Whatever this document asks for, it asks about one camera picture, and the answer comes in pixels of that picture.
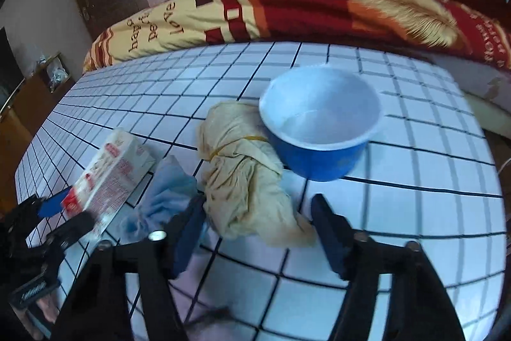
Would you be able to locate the blue paper cup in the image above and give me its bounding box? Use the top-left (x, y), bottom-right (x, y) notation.
top-left (259, 65), bottom-right (384, 182)

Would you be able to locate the red and yellow printed blanket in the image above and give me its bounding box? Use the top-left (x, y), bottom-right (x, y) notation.
top-left (82, 0), bottom-right (511, 72)

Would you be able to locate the white bed frame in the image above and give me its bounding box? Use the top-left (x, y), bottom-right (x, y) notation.
top-left (433, 51), bottom-right (511, 114)

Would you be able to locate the black television screen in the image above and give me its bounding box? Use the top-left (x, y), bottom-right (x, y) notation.
top-left (0, 27), bottom-right (25, 102)

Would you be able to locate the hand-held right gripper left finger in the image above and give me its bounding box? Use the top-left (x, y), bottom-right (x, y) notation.
top-left (56, 195), bottom-right (208, 341)

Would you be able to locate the white checkered tablecloth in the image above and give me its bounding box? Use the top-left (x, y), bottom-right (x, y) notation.
top-left (14, 41), bottom-right (506, 341)

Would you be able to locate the low wooden cabinet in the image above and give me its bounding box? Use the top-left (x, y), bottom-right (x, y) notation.
top-left (0, 51), bottom-right (76, 182)

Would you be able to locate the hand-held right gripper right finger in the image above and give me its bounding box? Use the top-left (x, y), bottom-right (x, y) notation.
top-left (311, 194), bottom-right (466, 341)

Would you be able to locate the printed paper carton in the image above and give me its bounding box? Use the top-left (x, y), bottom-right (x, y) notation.
top-left (60, 128), bottom-right (157, 242)

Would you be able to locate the light blue crumpled cloth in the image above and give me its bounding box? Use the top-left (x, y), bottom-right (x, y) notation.
top-left (120, 154), bottom-right (200, 242)

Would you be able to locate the yellow cloth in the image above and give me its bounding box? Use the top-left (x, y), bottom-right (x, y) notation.
top-left (196, 100), bottom-right (318, 248)

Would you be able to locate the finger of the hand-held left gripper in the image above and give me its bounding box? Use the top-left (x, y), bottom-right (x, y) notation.
top-left (8, 194), bottom-right (66, 224)
top-left (40, 211), bottom-right (96, 258)

